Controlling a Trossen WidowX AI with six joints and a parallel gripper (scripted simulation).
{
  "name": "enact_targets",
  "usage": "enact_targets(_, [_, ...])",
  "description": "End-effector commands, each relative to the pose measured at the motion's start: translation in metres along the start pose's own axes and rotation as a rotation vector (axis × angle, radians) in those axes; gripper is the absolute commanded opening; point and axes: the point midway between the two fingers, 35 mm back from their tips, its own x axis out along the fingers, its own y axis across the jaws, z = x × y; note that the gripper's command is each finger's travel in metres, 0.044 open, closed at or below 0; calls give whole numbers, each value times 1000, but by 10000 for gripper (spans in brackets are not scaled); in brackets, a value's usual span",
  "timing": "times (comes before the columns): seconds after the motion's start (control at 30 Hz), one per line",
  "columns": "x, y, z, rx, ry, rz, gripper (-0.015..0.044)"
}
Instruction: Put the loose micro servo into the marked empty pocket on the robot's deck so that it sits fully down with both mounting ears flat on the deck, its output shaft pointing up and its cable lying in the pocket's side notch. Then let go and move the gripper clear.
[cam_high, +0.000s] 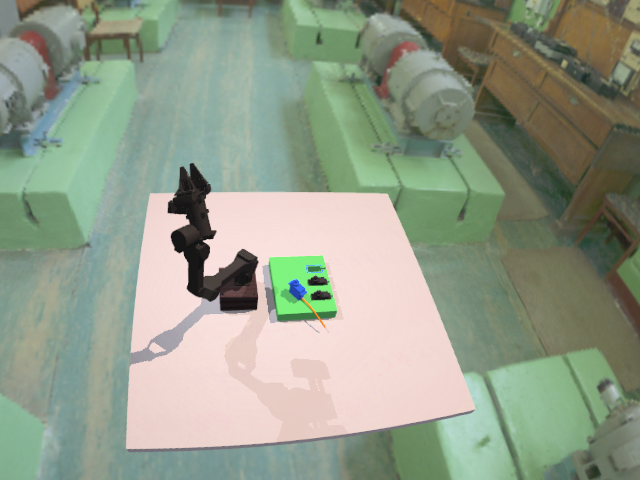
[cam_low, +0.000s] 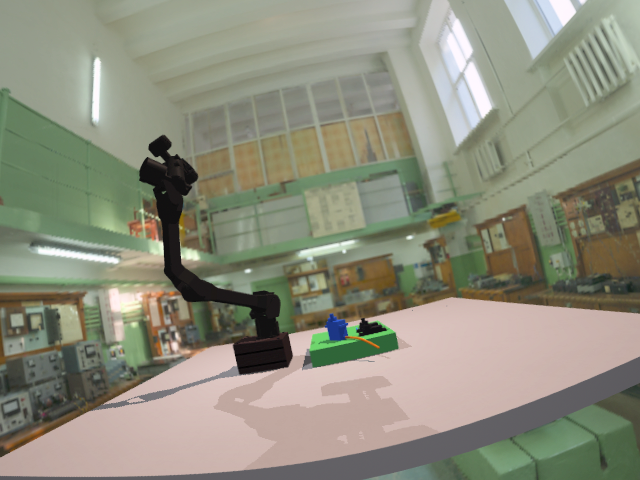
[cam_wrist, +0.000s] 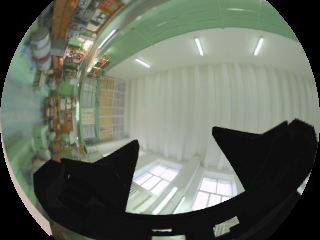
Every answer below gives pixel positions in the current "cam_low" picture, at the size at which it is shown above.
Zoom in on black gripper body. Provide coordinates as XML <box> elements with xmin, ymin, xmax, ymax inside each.
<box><xmin>148</xmin><ymin>134</ymin><xmax>199</xmax><ymax>185</ymax></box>

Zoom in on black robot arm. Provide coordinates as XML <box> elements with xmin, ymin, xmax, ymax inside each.
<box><xmin>139</xmin><ymin>157</ymin><xmax>281</xmax><ymax>339</ymax></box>

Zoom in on green flat panel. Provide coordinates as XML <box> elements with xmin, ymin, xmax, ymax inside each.
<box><xmin>309</xmin><ymin>318</ymin><xmax>399</xmax><ymax>368</ymax></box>

